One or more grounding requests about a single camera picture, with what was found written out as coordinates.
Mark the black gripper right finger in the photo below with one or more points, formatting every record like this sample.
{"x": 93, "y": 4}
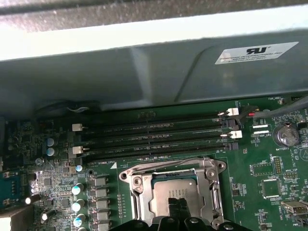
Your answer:
{"x": 184, "y": 209}

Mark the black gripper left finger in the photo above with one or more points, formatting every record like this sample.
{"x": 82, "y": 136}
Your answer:
{"x": 173, "y": 209}

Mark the CPU with silver top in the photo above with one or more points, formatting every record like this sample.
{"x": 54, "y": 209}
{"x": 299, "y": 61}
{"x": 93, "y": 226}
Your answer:
{"x": 163, "y": 192}

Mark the CPU socket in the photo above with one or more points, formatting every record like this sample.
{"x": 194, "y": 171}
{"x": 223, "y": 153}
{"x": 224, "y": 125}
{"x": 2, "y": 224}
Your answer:
{"x": 124, "y": 176}

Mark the green motherboard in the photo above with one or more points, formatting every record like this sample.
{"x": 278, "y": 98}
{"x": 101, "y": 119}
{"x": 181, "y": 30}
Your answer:
{"x": 252, "y": 168}

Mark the round coin battery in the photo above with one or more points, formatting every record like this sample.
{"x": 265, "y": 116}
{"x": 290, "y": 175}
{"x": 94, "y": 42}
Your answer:
{"x": 287, "y": 135}

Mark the open black PC case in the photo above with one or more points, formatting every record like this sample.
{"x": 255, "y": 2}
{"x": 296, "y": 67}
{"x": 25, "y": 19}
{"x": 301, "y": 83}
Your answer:
{"x": 96, "y": 72}

